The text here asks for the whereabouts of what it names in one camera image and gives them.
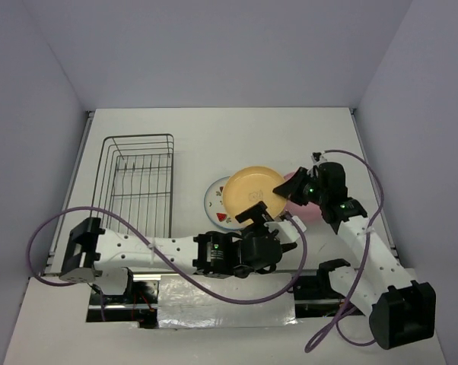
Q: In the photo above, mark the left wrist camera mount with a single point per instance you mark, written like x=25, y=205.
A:
x=287, y=225

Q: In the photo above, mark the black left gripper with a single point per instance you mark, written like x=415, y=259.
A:
x=258, y=215

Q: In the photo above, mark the silver foil tape cover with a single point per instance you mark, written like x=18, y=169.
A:
x=180, y=305

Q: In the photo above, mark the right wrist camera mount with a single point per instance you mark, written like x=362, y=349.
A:
x=318, y=158

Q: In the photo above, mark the yellow plate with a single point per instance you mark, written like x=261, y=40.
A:
x=251, y=185

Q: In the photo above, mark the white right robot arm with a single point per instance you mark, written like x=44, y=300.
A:
x=399, y=309

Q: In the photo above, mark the metal wire dish rack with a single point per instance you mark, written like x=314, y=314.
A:
x=135, y=181

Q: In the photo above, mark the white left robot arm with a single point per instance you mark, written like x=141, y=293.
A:
x=106, y=258

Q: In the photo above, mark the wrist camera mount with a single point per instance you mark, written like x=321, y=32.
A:
x=287, y=225
x=318, y=158

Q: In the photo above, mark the pink plate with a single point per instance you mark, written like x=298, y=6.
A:
x=307, y=213

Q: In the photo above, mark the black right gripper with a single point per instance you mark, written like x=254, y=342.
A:
x=291, y=188

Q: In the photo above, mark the white plate blue rim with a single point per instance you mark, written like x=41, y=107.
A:
x=214, y=207

